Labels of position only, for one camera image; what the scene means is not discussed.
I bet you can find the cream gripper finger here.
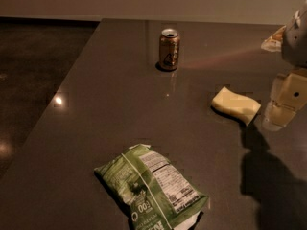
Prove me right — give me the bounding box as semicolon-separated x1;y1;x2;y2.
261;26;286;52
263;68;307;131

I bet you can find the brown soda can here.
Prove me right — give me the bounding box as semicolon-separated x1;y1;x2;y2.
159;28;180;71

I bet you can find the yellow sponge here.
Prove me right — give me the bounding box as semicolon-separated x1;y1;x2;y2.
211;87;261;126

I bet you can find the green jalapeno chip bag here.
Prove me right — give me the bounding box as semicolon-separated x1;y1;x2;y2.
94;144;208;230

